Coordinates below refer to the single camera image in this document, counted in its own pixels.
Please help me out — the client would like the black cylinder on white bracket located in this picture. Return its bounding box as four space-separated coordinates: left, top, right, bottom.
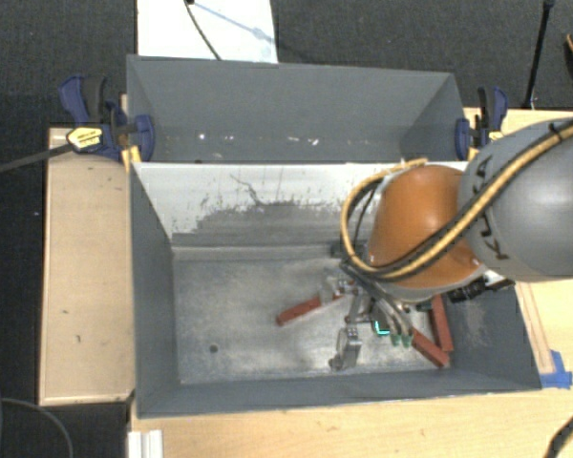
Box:
447 277 516 304

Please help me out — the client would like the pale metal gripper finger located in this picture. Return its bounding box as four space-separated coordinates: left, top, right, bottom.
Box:
318 277 358 305
328 326 365 372

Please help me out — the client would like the red-brown flat block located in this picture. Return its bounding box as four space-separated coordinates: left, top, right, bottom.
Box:
409 328 452 369
274 293 346 328
428 295 456 353

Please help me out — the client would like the pale wood flat board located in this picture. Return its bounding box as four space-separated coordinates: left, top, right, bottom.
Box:
38 127 137 406

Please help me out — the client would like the grey metal bin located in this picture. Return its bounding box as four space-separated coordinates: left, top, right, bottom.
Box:
125 53 543 419

